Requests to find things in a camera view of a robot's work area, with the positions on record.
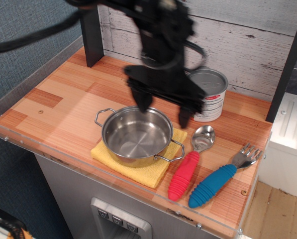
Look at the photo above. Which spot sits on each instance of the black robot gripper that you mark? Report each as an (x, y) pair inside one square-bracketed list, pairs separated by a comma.
[(166, 80)]

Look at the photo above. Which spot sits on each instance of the blue handled metal fork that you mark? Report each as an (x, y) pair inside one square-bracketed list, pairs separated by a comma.
[(209, 186)]

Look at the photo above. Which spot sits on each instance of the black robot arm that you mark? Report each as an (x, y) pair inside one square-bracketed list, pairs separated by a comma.
[(164, 26)]

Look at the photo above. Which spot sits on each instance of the stainless steel pot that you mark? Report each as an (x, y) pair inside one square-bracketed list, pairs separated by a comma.
[(138, 139)]

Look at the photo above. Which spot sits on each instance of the toy food can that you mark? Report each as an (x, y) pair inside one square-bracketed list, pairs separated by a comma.
[(214, 84)]

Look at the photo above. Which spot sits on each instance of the yellow cloth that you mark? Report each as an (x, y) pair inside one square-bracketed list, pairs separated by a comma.
[(149, 176)]

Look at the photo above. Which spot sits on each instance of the grey toy kitchen cabinet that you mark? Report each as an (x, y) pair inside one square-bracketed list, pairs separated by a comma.
[(73, 192)]

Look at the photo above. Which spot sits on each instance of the silver dispenser panel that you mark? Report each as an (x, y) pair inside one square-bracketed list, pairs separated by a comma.
[(115, 223)]

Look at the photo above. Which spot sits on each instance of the white cabinet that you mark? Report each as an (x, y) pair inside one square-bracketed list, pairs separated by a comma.
[(278, 169)]

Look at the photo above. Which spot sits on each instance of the orange cloth object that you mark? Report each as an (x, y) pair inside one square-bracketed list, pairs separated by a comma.
[(25, 235)]

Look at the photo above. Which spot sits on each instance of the red handled metal spoon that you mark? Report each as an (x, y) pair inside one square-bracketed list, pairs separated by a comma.
[(202, 140)]

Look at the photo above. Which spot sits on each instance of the dark grey right post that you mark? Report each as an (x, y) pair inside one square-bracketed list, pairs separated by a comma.
[(283, 82)]

